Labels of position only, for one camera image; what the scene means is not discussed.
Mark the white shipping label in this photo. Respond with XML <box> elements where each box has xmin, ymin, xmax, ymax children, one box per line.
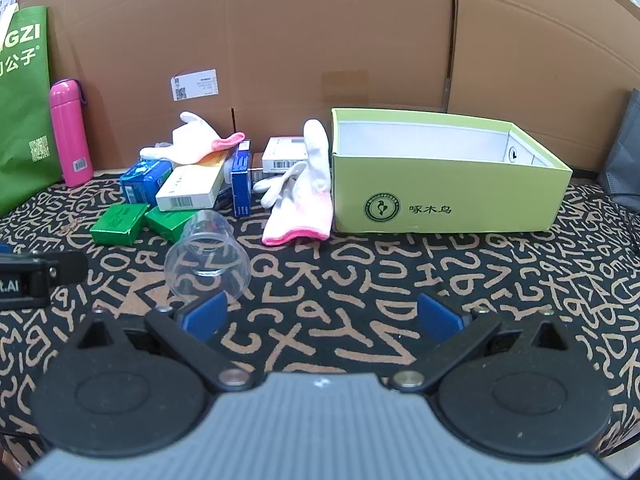
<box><xmin>170</xmin><ymin>69</ymin><xmax>220</xmax><ymax>102</ymax></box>

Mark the clear plastic wrapped roll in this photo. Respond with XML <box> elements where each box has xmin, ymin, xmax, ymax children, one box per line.
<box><xmin>165</xmin><ymin>211</ymin><xmax>252</xmax><ymax>307</ymax></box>

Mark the green shopping bag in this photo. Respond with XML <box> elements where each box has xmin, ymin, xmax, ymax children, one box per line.
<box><xmin>0</xmin><ymin>5</ymin><xmax>64</xmax><ymax>217</ymax></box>

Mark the blue box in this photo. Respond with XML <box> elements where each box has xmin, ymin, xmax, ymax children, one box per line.
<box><xmin>230</xmin><ymin>140</ymin><xmax>254</xmax><ymax>218</ymax></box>

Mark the white glove with pink cuff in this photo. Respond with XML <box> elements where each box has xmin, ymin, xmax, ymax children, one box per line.
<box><xmin>139</xmin><ymin>111</ymin><xmax>247</xmax><ymax>165</ymax></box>
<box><xmin>252</xmin><ymin>119</ymin><xmax>334</xmax><ymax>247</ymax></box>

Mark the green shoe box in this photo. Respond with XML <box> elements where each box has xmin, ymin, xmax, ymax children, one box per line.
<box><xmin>330</xmin><ymin>107</ymin><xmax>574</xmax><ymax>235</ymax></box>

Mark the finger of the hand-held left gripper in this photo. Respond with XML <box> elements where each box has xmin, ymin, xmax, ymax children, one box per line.
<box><xmin>30</xmin><ymin>251</ymin><xmax>89</xmax><ymax>286</ymax></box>

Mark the black patterned tablecloth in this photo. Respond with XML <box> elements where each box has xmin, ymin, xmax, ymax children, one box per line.
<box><xmin>0</xmin><ymin>179</ymin><xmax>640</xmax><ymax>467</ymax></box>

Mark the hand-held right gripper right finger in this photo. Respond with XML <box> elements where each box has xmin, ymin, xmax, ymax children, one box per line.
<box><xmin>391</xmin><ymin>291</ymin><xmax>577</xmax><ymax>394</ymax></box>

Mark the white box with barcode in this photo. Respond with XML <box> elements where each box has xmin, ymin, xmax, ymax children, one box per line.
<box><xmin>155</xmin><ymin>164</ymin><xmax>226</xmax><ymax>212</ymax></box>

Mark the brown cardboard sheet with label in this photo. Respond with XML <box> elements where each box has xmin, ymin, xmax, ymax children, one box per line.
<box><xmin>17</xmin><ymin>0</ymin><xmax>459</xmax><ymax>172</ymax></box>

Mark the grey bag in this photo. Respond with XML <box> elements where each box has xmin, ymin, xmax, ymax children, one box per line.
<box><xmin>602</xmin><ymin>89</ymin><xmax>640</xmax><ymax>207</ymax></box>

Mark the small white box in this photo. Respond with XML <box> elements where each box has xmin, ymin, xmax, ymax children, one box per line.
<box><xmin>261</xmin><ymin>136</ymin><xmax>307</xmax><ymax>175</ymax></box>

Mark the blue tissue pack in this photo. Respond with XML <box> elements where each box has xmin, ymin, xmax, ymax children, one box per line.
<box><xmin>120</xmin><ymin>159</ymin><xmax>174</xmax><ymax>206</ymax></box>

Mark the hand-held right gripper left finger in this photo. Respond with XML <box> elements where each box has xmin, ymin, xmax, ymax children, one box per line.
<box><xmin>65</xmin><ymin>292</ymin><xmax>253</xmax><ymax>394</ymax></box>

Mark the pink thermos bottle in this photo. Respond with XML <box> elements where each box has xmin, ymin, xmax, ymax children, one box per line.
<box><xmin>49</xmin><ymin>79</ymin><xmax>95</xmax><ymax>189</ymax></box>

